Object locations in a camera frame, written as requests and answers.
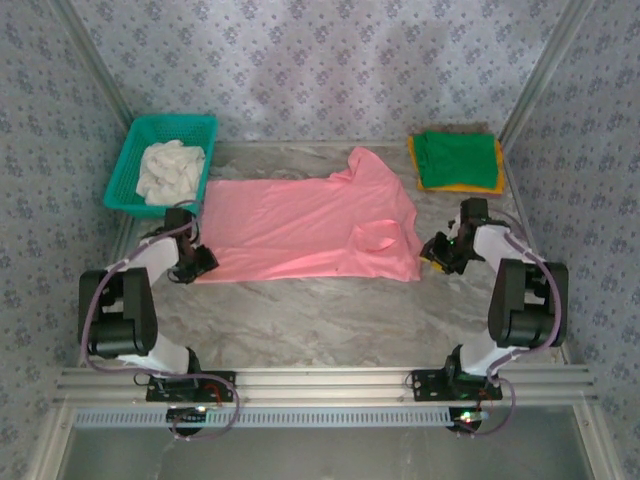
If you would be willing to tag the pink t-shirt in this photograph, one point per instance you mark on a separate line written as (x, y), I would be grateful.
(300, 230)

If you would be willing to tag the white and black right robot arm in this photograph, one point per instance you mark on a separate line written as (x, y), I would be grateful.
(530, 310)

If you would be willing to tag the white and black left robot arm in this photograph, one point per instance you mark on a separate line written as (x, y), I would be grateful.
(150, 260)

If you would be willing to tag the stack of folded clothes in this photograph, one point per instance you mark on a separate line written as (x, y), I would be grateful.
(470, 189)

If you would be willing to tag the crumpled white t-shirt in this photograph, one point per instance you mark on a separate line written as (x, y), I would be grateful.
(167, 170)

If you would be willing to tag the folded green t-shirt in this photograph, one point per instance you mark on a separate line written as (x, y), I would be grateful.
(460, 160)

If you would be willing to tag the teal plastic basket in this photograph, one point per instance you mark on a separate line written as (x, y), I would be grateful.
(165, 127)

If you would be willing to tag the black right controller board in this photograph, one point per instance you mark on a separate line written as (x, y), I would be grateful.
(467, 420)

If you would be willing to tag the black controller board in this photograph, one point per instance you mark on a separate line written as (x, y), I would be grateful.
(187, 420)
(467, 420)

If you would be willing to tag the black left controller board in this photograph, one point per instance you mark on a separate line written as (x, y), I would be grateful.
(187, 420)

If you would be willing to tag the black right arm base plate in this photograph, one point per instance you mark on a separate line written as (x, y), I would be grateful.
(425, 385)

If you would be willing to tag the aluminium mounting rail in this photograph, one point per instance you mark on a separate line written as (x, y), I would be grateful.
(325, 385)

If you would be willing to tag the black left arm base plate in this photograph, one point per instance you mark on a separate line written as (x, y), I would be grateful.
(225, 380)

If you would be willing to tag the aluminium frame post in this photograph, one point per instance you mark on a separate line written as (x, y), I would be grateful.
(90, 60)
(550, 55)

